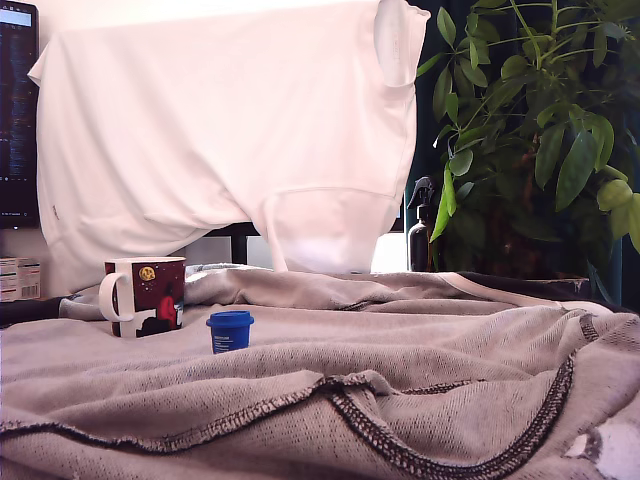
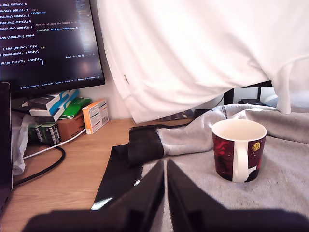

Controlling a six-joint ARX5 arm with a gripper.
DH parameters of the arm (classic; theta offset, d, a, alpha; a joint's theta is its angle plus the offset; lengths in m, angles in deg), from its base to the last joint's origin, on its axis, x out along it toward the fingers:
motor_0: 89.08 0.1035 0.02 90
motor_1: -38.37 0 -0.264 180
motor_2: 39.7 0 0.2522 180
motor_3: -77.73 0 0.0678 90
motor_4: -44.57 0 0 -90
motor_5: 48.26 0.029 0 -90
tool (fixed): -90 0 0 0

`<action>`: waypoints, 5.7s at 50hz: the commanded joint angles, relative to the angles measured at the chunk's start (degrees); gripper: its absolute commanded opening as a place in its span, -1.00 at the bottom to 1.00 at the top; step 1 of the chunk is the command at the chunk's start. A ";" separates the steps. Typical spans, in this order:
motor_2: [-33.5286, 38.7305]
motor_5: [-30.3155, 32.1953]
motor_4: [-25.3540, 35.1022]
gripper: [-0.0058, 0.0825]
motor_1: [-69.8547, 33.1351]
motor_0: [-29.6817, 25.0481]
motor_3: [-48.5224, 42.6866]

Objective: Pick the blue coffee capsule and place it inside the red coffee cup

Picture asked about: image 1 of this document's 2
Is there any blue coffee capsule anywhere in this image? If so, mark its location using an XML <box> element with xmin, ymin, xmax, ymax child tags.
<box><xmin>205</xmin><ymin>310</ymin><xmax>255</xmax><ymax>355</ymax></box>

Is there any red picture coffee mug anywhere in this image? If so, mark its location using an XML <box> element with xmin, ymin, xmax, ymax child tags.
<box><xmin>98</xmin><ymin>256</ymin><xmax>187</xmax><ymax>339</ymax></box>

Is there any black spray bottle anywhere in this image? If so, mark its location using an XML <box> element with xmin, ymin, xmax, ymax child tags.
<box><xmin>406</xmin><ymin>175</ymin><xmax>442</xmax><ymax>273</ymax></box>

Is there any white t-shirt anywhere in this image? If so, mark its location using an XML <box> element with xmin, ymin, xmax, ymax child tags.
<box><xmin>27</xmin><ymin>0</ymin><xmax>432</xmax><ymax>301</ymax></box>

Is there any grey knit cloth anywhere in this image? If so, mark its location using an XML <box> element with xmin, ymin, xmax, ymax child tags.
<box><xmin>0</xmin><ymin>267</ymin><xmax>640</xmax><ymax>480</ymax></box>

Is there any green leafy houseplant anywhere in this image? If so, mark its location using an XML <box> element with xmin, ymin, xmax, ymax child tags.
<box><xmin>415</xmin><ymin>0</ymin><xmax>640</xmax><ymax>304</ymax></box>

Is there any black fabric roll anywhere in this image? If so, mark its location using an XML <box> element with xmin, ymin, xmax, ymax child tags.
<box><xmin>0</xmin><ymin>296</ymin><xmax>67</xmax><ymax>329</ymax></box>

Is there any white barcode carton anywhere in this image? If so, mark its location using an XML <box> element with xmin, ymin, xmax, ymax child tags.
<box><xmin>0</xmin><ymin>256</ymin><xmax>43</xmax><ymax>303</ymax></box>

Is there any black computer monitor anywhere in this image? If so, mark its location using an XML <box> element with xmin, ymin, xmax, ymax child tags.
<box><xmin>0</xmin><ymin>0</ymin><xmax>41</xmax><ymax>230</ymax></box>

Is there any black furniture frame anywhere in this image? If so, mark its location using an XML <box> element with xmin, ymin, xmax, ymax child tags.
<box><xmin>206</xmin><ymin>222</ymin><xmax>262</xmax><ymax>266</ymax></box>

